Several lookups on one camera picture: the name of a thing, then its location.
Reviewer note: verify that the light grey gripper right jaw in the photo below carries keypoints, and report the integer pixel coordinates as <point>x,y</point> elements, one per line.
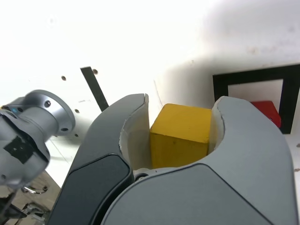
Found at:
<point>234,178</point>

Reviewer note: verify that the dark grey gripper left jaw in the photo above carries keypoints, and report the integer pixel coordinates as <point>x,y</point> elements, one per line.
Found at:
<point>98,145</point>

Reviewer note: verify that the yellow cube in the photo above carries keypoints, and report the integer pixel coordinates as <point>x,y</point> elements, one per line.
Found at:
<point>178,131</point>

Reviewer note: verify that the red cube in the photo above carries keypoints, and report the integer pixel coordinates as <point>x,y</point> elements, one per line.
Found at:
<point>269,110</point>

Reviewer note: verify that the black tape square outline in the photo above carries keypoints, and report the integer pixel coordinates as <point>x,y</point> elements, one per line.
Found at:
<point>257,75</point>

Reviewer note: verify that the black tape strip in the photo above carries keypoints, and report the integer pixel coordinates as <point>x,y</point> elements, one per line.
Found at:
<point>93,86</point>

